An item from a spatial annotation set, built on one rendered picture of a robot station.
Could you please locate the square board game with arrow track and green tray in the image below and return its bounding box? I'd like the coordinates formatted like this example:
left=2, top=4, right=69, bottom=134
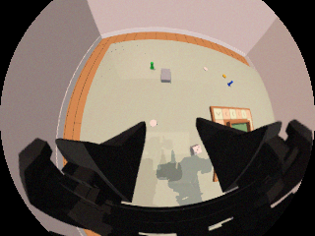
left=213, top=107, right=253, bottom=133

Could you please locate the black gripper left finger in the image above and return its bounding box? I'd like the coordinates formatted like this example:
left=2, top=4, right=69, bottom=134
left=55, top=122, right=146, bottom=202

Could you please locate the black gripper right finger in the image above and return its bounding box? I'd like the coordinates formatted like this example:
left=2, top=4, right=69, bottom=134
left=196, top=118, right=283, bottom=192

